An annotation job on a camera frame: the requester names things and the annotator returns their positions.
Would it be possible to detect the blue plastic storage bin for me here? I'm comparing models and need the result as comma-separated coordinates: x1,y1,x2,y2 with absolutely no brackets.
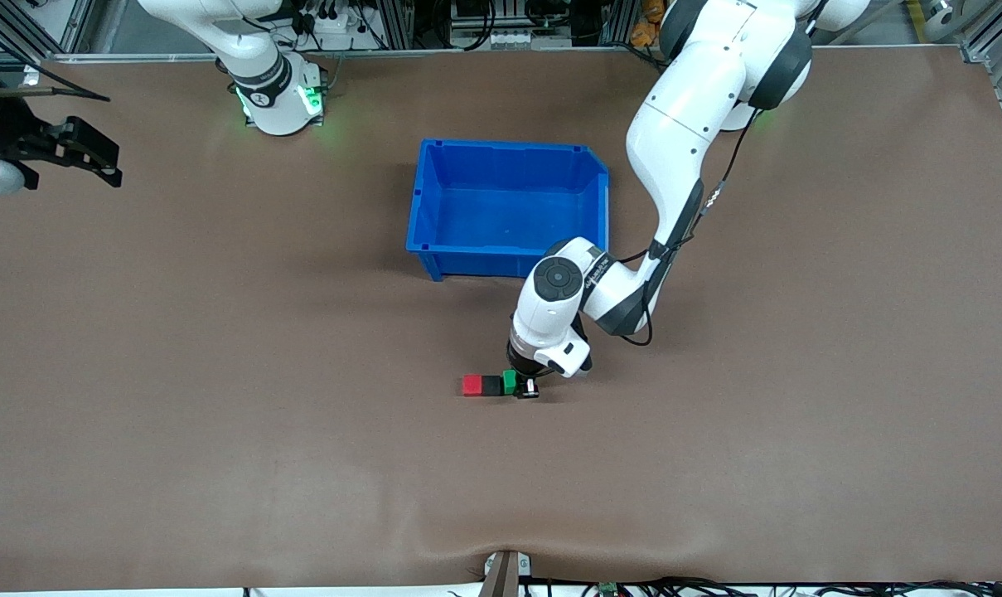
406,138,612,283

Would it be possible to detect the metal table clamp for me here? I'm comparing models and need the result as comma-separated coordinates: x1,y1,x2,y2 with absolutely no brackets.
482,550,532,597

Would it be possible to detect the brown table mat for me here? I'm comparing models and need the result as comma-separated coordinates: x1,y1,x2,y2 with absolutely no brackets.
0,46,1002,594

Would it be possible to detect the white power strip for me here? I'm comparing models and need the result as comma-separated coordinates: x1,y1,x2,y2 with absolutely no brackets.
302,8,361,52

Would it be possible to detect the orange snack bag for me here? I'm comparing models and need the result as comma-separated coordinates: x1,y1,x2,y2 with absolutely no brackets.
631,0,667,47

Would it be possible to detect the black electronics box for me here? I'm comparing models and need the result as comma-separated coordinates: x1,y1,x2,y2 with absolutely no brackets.
449,0,572,51

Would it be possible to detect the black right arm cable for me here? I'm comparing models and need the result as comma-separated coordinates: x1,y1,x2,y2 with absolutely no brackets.
0,33,110,103

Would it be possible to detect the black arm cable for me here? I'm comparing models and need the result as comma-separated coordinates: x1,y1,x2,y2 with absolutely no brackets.
0,33,110,103
604,104,758,347

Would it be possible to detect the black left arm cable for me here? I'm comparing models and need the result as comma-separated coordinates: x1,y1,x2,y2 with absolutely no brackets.
604,104,758,347

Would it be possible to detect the aluminium table edge rail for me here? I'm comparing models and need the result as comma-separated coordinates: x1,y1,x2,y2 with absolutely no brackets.
0,48,1002,64

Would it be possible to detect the aluminium profile post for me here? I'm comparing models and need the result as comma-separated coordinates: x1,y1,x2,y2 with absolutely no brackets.
598,0,641,46
375,0,416,51

